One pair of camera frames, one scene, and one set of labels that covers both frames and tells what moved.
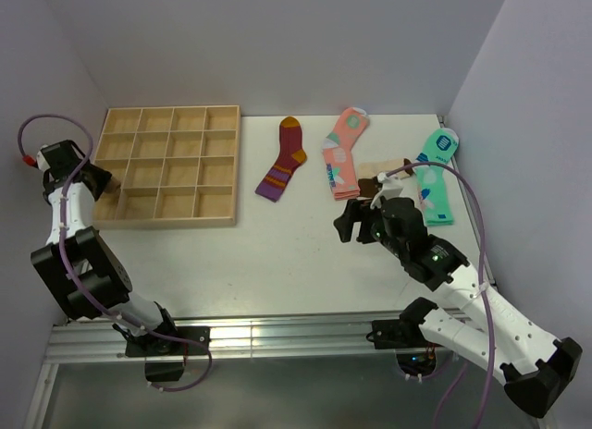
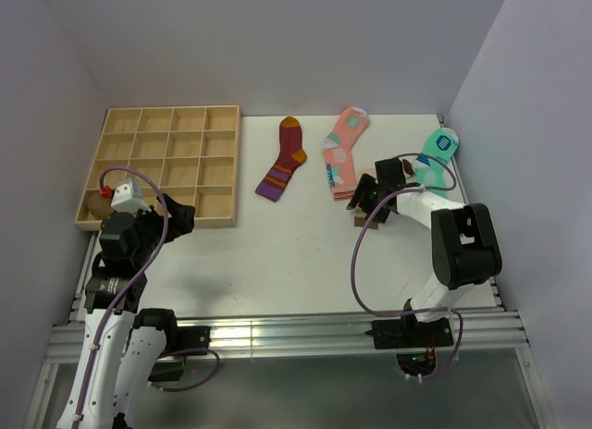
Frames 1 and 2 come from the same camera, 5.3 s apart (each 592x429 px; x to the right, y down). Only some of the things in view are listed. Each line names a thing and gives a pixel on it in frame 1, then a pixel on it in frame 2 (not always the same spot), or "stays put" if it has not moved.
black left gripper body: (101, 177) -> (151, 225)
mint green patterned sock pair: (432, 180) stays put
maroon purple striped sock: (291, 153) stays put
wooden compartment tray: (176, 165) stays put
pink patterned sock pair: (347, 128) stays put
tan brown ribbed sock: (113, 186) -> (99, 205)
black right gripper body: (372, 226) -> (371, 189)
